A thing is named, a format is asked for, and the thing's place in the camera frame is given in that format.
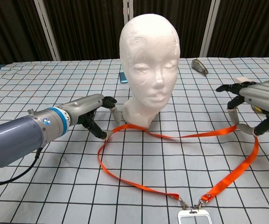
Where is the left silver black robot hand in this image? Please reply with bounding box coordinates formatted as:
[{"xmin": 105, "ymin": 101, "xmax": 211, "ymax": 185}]
[{"xmin": 64, "ymin": 94, "xmax": 122, "ymax": 140}]

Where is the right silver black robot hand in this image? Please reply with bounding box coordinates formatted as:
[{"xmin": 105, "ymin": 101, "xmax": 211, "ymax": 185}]
[{"xmin": 215, "ymin": 81, "xmax": 269, "ymax": 136}]

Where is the orange lanyard strap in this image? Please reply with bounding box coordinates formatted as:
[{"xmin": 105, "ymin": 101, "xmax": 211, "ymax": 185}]
[{"xmin": 97, "ymin": 123, "xmax": 259, "ymax": 210}]

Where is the white clear badge holder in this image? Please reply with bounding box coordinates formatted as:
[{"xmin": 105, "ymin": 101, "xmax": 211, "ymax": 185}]
[{"xmin": 177, "ymin": 209, "xmax": 212, "ymax": 224}]

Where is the white foam mannequin head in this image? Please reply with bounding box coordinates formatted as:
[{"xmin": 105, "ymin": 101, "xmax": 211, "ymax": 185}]
[{"xmin": 119, "ymin": 13, "xmax": 181, "ymax": 130}]

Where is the black folding screen white frame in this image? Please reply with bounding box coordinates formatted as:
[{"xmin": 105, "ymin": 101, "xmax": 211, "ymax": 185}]
[{"xmin": 0, "ymin": 0, "xmax": 269, "ymax": 67}]

